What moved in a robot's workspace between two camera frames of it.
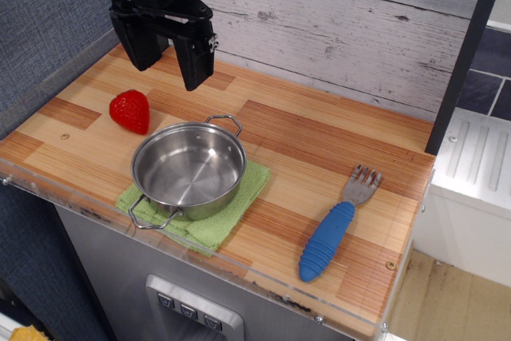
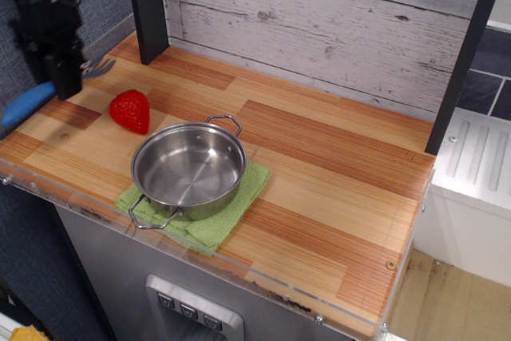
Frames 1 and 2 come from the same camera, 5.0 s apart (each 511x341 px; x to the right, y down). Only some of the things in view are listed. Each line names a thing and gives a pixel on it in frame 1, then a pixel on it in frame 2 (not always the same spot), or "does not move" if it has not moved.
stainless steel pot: x=193 y=168 does not move
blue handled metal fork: x=334 y=224 -> x=89 y=69
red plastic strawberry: x=131 y=109 does not move
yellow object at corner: x=28 y=334 does not move
